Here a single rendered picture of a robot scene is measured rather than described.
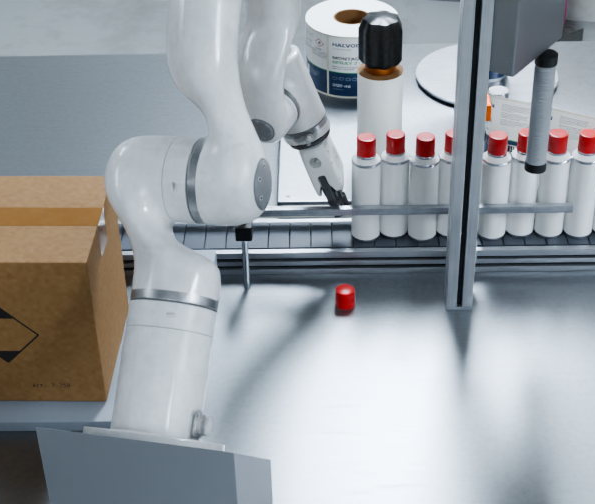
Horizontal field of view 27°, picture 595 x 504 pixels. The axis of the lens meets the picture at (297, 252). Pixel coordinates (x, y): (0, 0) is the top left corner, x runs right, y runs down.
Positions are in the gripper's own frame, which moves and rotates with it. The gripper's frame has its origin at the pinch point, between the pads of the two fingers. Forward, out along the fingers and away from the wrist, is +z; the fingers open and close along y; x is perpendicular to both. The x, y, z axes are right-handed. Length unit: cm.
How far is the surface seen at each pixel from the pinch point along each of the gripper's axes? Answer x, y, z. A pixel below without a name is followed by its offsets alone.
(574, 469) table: -28, -55, 22
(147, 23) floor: 101, 282, 64
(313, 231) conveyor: 6.7, 0.8, 4.3
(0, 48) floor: 154, 261, 45
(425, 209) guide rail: -14.6, -4.4, 3.6
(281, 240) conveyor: 12.1, -1.9, 2.3
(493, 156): -28.6, -1.8, -0.9
